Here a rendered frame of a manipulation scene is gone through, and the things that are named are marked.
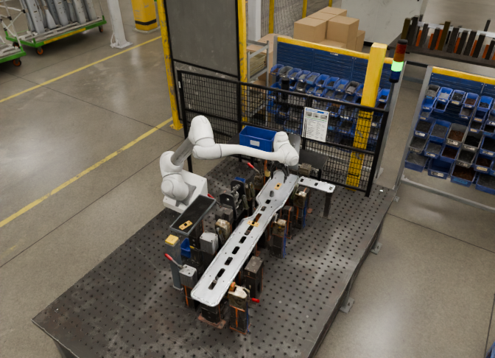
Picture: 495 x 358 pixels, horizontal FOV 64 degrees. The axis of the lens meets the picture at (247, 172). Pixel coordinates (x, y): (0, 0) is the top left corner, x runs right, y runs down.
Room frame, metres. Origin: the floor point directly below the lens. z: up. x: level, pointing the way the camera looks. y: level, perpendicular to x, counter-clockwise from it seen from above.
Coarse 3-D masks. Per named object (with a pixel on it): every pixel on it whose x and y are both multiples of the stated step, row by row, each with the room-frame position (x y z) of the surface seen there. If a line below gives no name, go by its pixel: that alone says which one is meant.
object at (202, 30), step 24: (168, 0) 5.02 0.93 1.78; (192, 0) 4.80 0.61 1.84; (216, 0) 4.61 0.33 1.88; (240, 0) 4.39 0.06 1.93; (168, 24) 5.04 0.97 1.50; (192, 24) 4.81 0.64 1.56; (216, 24) 4.61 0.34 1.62; (240, 24) 4.39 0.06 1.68; (168, 48) 5.06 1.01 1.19; (192, 48) 4.84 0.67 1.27; (216, 48) 4.62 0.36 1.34; (240, 48) 4.40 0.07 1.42; (168, 72) 5.07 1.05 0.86; (216, 72) 4.65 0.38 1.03; (240, 72) 4.41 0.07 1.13; (192, 96) 4.88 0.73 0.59; (216, 96) 4.66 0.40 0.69
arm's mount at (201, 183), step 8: (184, 176) 2.66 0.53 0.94; (192, 176) 2.64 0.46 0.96; (200, 176) 2.62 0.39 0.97; (192, 184) 2.59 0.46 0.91; (200, 184) 2.56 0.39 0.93; (200, 192) 2.51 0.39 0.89; (168, 200) 2.54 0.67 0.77; (192, 200) 2.48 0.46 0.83; (176, 208) 2.49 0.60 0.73; (184, 208) 2.45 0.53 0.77
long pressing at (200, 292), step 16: (288, 192) 2.37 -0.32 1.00; (256, 208) 2.18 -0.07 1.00; (272, 208) 2.18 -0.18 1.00; (240, 224) 2.02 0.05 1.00; (256, 240) 1.87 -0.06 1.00; (224, 256) 1.72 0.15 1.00; (240, 256) 1.72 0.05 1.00; (208, 272) 1.60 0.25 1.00; (224, 272) 1.60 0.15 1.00; (224, 288) 1.48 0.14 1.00; (208, 304) 1.37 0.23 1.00
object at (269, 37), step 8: (264, 40) 5.78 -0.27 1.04; (272, 40) 5.78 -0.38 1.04; (248, 48) 5.45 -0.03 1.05; (256, 48) 5.45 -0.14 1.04; (272, 48) 5.45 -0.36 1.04; (272, 56) 5.32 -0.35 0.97; (264, 64) 5.27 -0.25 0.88; (272, 64) 5.33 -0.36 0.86; (264, 72) 5.27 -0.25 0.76; (256, 80) 5.73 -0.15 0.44; (264, 80) 5.72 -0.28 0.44; (256, 88) 5.44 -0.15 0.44; (264, 96) 5.27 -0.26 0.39; (264, 112) 5.26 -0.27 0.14
